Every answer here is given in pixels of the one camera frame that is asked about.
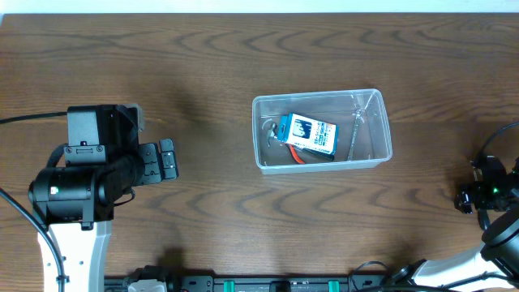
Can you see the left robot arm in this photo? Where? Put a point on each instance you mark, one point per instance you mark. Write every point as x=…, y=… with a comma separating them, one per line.
x=74, y=197

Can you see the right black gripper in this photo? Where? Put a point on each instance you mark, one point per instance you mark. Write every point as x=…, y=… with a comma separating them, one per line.
x=464, y=199

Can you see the blue white cardboard box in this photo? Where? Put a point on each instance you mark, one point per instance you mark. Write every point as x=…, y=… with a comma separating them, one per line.
x=309, y=135

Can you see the silver wrench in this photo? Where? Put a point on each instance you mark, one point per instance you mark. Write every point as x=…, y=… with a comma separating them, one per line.
x=357, y=122

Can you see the small claw hammer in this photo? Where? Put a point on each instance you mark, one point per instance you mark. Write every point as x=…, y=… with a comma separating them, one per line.
x=271, y=134

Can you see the black yellow screwdriver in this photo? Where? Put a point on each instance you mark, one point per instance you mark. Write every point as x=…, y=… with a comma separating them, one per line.
x=483, y=219

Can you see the clear plastic storage container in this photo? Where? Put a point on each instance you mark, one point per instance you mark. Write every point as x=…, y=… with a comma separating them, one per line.
x=372, y=147

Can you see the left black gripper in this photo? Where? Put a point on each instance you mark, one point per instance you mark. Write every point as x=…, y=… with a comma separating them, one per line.
x=151, y=163

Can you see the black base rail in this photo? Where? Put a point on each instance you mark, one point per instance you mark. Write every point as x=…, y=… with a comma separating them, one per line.
x=157, y=278

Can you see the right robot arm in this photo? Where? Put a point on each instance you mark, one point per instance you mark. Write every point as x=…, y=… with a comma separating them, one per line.
x=494, y=263

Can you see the red handled pliers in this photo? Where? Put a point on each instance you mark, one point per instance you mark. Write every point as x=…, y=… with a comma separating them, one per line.
x=294, y=155

